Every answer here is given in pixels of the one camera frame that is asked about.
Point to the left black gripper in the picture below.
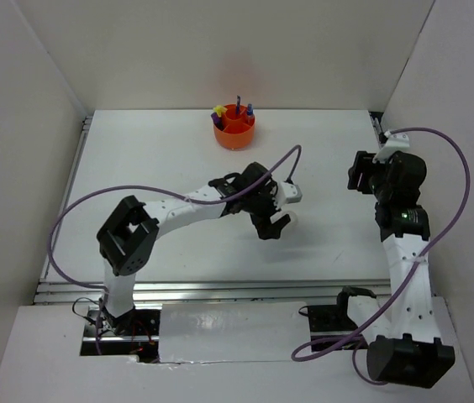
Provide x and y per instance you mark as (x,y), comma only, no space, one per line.
(267,229)

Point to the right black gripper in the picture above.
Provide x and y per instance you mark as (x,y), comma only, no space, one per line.
(363,163)

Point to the clear blue spray bottle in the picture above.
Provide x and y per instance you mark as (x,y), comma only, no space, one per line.
(249,115)

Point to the purple black highlighter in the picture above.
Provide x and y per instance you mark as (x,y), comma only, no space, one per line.
(217,121)

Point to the blue pen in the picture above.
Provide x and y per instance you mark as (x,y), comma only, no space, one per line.
(237,106)

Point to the white tape roll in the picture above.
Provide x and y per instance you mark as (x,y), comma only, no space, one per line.
(293,219)

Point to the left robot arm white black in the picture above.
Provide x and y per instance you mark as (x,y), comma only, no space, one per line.
(128,236)

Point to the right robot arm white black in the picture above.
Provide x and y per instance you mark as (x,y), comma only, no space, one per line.
(404,345)

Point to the orange round compartment container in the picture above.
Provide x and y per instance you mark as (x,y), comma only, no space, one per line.
(236,134)

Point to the white foil cover plate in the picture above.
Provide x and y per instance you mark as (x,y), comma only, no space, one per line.
(231,332)

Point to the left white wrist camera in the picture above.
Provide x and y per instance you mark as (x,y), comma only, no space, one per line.
(287,193)

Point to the aluminium front rail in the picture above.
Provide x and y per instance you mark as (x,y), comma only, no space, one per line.
(145,292)

